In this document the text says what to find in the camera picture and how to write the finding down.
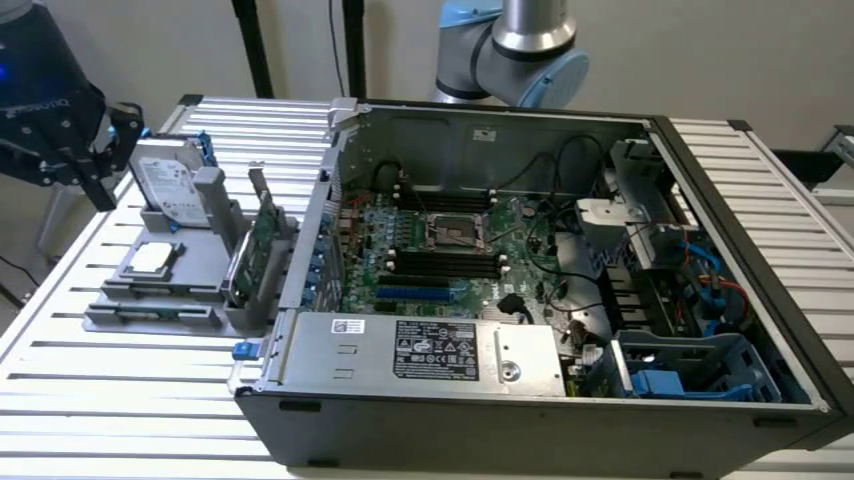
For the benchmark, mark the silver CPU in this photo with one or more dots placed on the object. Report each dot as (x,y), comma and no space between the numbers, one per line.
(154,258)

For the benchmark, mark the grey power supply unit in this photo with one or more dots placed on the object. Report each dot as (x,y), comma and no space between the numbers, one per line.
(373,355)

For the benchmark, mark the black vertical pole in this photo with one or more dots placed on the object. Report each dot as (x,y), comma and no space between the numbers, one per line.
(253,45)

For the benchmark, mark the grey metal disk bay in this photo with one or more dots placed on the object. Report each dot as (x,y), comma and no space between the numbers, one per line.
(633,210)

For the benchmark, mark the blue expansion slot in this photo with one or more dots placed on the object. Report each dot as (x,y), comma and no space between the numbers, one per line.
(413,293)

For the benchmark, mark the blue plastic drive cage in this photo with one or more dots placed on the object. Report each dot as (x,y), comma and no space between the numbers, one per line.
(700,365)

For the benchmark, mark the silver hard disk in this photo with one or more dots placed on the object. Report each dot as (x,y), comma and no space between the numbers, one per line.
(166,185)

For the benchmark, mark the green graphics card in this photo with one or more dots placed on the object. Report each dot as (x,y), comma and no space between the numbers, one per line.
(253,250)

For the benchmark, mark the aluminium profile frame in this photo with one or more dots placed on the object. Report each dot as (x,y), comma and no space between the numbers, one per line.
(836,165)

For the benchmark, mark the silver case lock bracket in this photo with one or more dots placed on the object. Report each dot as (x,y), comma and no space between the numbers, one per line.
(347,112)

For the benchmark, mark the short black expansion slot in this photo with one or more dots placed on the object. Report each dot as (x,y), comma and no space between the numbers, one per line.
(392,305)

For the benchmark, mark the blue case latch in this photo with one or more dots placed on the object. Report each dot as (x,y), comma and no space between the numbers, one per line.
(244,350)

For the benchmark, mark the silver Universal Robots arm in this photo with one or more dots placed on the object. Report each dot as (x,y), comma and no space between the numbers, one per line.
(527,35)

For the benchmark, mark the grey parts rack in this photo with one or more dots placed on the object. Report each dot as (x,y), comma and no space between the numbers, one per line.
(200,255)

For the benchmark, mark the green motherboard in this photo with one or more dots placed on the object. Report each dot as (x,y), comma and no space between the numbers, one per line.
(520,260)

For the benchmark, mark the black open PC case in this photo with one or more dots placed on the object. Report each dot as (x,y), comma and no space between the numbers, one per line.
(533,430)

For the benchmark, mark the black RAM slot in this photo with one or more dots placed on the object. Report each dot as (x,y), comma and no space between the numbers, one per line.
(447,254)
(447,194)
(447,275)
(447,261)
(447,199)
(447,204)
(447,268)
(447,208)

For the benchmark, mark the green RAM stick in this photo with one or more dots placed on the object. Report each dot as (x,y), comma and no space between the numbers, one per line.
(148,314)

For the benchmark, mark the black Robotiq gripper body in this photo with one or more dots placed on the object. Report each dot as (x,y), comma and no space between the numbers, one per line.
(40,90)

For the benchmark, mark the CPU socket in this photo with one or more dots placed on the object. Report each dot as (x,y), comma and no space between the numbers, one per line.
(455,231)

